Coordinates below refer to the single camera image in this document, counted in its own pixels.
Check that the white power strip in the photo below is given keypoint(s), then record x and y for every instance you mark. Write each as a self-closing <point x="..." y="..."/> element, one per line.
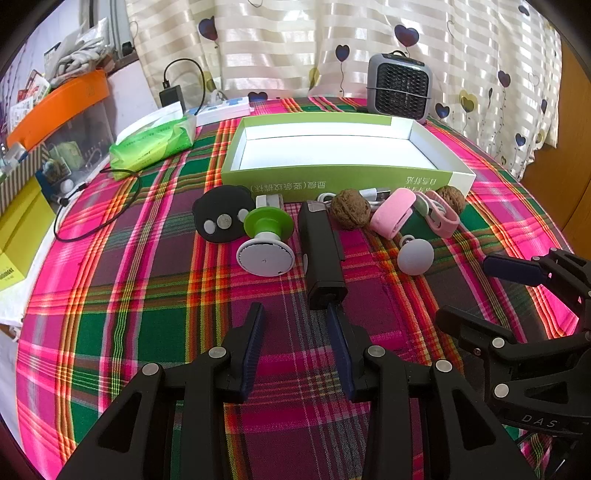
<point x="221" y="110"/>

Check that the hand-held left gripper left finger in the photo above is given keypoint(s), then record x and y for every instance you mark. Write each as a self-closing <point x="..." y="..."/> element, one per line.
<point x="251" y="360"/>

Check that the small brown walnut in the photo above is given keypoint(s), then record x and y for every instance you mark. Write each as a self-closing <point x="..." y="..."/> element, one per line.
<point x="451" y="198"/>

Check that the grey ball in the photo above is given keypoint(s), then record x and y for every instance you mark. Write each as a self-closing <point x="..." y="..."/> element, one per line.
<point x="416" y="256"/>

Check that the striped cardboard box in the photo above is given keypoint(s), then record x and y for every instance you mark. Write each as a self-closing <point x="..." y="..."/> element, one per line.
<point x="18" y="180"/>

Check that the grey mini heater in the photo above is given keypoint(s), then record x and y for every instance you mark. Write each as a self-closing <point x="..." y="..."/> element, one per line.
<point x="399" y="87"/>

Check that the white cloth pile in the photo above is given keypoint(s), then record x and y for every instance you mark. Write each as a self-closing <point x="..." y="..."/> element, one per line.
<point x="78" y="57"/>

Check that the green and white suction holder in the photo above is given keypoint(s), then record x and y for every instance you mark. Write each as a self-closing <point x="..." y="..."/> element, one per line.
<point x="265" y="254"/>

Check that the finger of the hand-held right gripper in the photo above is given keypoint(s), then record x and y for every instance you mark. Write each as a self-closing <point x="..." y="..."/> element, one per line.
<point x="471" y="330"/>
<point x="512" y="270"/>

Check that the black power adapter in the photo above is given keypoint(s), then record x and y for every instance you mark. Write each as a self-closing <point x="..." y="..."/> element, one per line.
<point x="171" y="98"/>

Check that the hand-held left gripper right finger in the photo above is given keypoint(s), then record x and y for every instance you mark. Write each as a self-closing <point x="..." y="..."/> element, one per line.
<point x="341" y="355"/>

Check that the green tissue pack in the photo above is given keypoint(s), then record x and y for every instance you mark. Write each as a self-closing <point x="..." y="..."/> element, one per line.
<point x="152" y="141"/>

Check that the pink oval case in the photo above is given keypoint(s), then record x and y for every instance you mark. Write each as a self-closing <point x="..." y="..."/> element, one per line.
<point x="392" y="212"/>

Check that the large brown walnut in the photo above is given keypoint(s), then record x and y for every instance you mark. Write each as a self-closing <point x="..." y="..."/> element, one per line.
<point x="352" y="208"/>

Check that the striped heart-print curtain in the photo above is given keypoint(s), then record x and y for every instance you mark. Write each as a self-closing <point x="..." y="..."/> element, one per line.
<point x="286" y="46"/>

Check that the black bear-shaped pad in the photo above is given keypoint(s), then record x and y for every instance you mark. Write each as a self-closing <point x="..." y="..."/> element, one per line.
<point x="217" y="207"/>

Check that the green cardboard box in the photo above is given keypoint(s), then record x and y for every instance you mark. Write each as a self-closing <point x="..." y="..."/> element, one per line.
<point x="332" y="154"/>

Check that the orange-lidded storage bin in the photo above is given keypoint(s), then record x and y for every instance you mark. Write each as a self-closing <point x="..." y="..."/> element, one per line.
<point x="60" y="104"/>

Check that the wooden furniture panel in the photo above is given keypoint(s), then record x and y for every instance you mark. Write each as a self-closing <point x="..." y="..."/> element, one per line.
<point x="572" y="138"/>

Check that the black rectangular device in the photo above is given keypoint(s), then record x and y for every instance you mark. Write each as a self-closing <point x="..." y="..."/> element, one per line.
<point x="323" y="249"/>

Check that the yellow box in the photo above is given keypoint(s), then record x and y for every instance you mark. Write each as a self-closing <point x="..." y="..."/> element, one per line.
<point x="16" y="240"/>

